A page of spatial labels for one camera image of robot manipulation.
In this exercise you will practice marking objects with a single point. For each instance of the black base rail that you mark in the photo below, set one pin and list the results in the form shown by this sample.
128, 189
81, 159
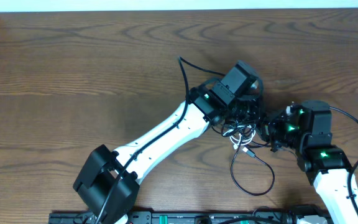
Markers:
147, 217

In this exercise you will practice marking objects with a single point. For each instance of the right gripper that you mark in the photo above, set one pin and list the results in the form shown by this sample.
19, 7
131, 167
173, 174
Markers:
271, 126

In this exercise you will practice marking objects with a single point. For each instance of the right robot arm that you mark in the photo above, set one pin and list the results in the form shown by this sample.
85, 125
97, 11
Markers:
306, 128

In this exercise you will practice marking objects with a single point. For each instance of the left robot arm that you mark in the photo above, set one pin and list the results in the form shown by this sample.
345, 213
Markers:
109, 181

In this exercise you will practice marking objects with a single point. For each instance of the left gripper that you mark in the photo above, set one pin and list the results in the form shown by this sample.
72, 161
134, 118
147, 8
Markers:
257, 116

